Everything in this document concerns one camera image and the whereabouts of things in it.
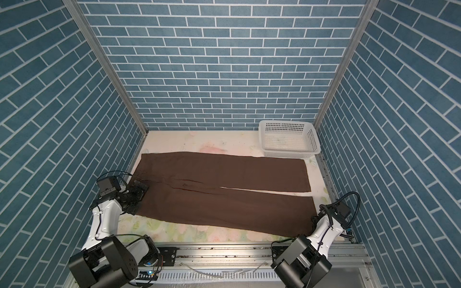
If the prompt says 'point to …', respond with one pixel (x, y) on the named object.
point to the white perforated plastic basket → (287, 138)
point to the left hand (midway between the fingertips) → (145, 191)
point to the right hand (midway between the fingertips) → (317, 226)
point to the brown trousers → (192, 190)
